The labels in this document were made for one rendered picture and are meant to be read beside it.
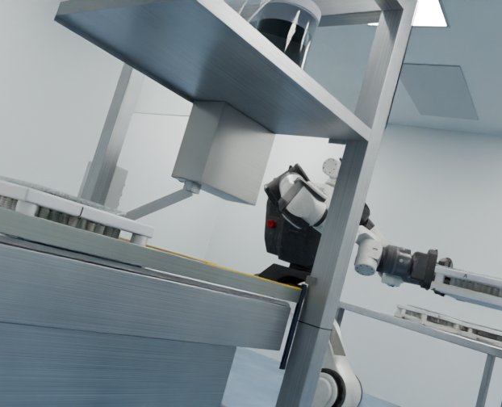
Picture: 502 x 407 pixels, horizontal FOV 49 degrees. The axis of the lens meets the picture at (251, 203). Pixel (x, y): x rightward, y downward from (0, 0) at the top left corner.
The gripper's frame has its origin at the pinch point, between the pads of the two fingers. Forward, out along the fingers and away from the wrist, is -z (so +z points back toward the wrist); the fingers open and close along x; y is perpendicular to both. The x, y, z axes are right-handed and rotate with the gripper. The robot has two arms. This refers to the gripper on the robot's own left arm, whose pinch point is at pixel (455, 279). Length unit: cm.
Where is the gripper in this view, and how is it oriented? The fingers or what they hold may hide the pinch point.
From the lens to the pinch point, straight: 191.6
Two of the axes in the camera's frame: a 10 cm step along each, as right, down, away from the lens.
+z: -6.6, -0.7, 7.5
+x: -2.6, 9.6, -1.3
